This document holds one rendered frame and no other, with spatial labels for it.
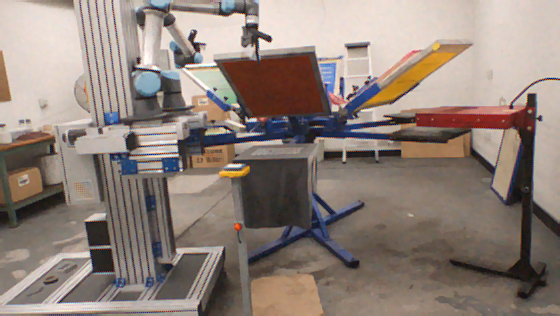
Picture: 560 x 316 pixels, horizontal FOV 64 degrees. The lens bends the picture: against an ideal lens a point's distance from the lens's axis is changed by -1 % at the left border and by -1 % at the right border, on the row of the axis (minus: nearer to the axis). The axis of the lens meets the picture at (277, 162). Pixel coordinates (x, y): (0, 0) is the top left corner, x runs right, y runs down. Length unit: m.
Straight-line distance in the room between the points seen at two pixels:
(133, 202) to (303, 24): 5.00
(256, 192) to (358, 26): 4.82
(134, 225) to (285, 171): 0.95
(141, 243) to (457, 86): 5.47
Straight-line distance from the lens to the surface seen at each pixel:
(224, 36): 7.48
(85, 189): 2.80
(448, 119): 2.99
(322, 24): 7.15
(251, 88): 2.89
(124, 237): 2.86
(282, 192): 2.60
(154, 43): 2.32
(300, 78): 2.75
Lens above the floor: 1.44
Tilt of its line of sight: 12 degrees down
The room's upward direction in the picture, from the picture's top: 4 degrees counter-clockwise
